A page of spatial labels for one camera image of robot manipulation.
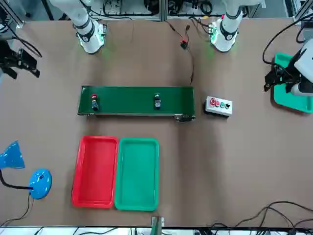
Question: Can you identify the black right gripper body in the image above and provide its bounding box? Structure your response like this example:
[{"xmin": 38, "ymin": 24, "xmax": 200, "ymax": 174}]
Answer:
[{"xmin": 0, "ymin": 40, "xmax": 24, "ymax": 71}]

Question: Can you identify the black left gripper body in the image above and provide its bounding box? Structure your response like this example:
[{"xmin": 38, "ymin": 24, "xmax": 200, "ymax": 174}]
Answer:
[{"xmin": 277, "ymin": 62, "xmax": 303, "ymax": 86}]

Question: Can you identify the white button control box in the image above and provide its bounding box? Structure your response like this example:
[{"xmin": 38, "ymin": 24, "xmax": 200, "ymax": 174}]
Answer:
[{"xmin": 204, "ymin": 95, "xmax": 233, "ymax": 118}]

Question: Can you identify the green conveyor belt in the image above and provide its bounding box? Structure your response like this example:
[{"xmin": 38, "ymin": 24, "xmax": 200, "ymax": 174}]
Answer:
[{"xmin": 77, "ymin": 85, "xmax": 197, "ymax": 123}]

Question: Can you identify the green plastic tray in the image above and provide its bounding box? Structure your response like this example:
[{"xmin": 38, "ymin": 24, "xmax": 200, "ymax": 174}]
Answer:
[
  {"xmin": 113, "ymin": 137, "xmax": 160, "ymax": 212},
  {"xmin": 273, "ymin": 51, "xmax": 313, "ymax": 114}
]

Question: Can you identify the blue desk lamp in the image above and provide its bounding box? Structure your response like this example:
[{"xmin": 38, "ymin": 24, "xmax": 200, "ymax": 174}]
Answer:
[{"xmin": 0, "ymin": 140, "xmax": 53, "ymax": 200}]

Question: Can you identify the red plastic tray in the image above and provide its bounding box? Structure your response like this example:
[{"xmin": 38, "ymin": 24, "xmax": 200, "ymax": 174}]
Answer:
[{"xmin": 71, "ymin": 135, "xmax": 120, "ymax": 209}]

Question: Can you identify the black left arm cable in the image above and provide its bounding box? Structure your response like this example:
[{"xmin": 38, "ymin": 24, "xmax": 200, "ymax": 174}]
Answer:
[{"xmin": 262, "ymin": 21, "xmax": 306, "ymax": 66}]

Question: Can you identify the aluminium frame profile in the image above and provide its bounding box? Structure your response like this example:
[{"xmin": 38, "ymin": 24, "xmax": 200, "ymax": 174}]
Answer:
[
  {"xmin": 0, "ymin": 9, "xmax": 25, "ymax": 28},
  {"xmin": 292, "ymin": 0, "xmax": 313, "ymax": 25}
]

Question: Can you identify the black conveyor power cable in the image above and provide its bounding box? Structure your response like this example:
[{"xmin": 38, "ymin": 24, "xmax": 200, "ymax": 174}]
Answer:
[{"xmin": 164, "ymin": 20, "xmax": 196, "ymax": 86}]

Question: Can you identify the short black cable with plug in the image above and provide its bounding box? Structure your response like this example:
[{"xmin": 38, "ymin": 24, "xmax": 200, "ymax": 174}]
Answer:
[{"xmin": 183, "ymin": 23, "xmax": 192, "ymax": 43}]

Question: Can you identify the black lamp cable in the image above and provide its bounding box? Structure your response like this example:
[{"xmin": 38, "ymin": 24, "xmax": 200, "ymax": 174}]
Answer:
[{"xmin": 0, "ymin": 193, "xmax": 35, "ymax": 227}]

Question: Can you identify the aluminium frame post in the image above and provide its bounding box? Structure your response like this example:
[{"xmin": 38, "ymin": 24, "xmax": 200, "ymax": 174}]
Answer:
[{"xmin": 151, "ymin": 216, "xmax": 165, "ymax": 235}]

